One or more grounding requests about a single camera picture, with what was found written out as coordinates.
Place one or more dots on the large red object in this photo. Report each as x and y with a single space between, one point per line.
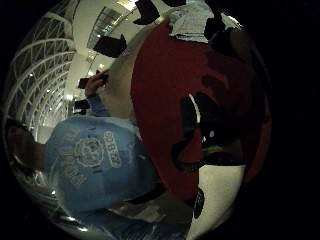
160 100

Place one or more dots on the small black device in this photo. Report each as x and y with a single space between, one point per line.
83 82

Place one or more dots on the grey patterned cloth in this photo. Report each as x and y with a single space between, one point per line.
191 21

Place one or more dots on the person in blue sweatshirt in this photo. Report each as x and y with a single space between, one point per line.
96 173

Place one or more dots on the black chair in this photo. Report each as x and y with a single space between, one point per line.
81 106
146 12
110 46

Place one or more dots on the ceiling skylight panel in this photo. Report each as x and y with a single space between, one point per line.
103 26

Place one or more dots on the white lattice window frame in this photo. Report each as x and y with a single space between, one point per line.
40 76

